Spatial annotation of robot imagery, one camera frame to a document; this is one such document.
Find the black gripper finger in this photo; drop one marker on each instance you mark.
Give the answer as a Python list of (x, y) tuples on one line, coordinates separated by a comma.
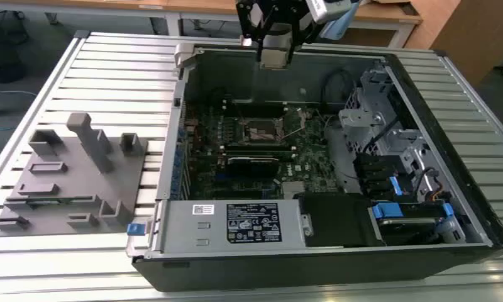
[(292, 47), (243, 19)]

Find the silver CPU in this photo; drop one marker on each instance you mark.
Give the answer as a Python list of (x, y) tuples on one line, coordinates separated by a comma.
[(274, 58)]

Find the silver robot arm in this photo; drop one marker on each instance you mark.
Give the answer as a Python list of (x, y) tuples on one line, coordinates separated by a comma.
[(338, 26)]

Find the CPU socket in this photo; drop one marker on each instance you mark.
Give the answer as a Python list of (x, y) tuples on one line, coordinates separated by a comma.
[(260, 132)]

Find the wooden desk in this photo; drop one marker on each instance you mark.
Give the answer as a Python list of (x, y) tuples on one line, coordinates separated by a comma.
[(88, 2), (193, 7)]

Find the grey case latch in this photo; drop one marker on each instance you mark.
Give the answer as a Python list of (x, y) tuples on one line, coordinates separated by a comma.
[(184, 53)]

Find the green RAM stick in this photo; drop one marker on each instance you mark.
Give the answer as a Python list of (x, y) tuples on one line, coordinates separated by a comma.
[(256, 153), (45, 201)]

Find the green motherboard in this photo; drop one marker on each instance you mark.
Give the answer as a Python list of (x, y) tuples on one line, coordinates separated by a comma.
[(314, 160)]

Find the black graphics card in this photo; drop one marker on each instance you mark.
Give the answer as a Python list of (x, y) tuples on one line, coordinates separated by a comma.
[(252, 168)]

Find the silver chipset heat sink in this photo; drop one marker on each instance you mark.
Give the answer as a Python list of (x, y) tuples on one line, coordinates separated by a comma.
[(293, 186)]

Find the silver drive cage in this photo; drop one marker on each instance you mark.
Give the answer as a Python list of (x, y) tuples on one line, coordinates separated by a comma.
[(417, 151)]

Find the wooden cabinet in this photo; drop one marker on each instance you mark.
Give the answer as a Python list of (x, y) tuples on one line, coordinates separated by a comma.
[(478, 31)]

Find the blue pull tab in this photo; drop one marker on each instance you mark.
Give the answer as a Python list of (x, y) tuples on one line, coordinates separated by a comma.
[(396, 185)]

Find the blue disk carrier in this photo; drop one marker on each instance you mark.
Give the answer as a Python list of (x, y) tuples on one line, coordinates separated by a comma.
[(388, 210)]

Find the black round bin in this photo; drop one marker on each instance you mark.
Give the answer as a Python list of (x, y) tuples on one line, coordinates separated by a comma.
[(5, 72)]

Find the black hard disk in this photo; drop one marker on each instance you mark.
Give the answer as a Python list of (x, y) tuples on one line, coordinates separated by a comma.
[(406, 231)]

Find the silver power supply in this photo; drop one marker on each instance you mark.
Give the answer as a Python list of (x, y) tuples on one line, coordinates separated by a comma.
[(180, 232)]

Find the grey parts rack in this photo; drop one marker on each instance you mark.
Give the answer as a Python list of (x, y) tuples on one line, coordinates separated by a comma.
[(80, 184)]

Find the blue case latch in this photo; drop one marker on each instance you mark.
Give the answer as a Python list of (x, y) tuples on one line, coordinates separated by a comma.
[(135, 229)]

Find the black PC case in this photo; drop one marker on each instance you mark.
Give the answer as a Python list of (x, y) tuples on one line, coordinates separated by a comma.
[(277, 277)]

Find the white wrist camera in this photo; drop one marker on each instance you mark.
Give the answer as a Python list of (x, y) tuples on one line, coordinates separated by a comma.
[(332, 11)]

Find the silver metal bracket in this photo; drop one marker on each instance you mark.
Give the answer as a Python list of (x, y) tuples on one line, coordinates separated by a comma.
[(356, 116)]

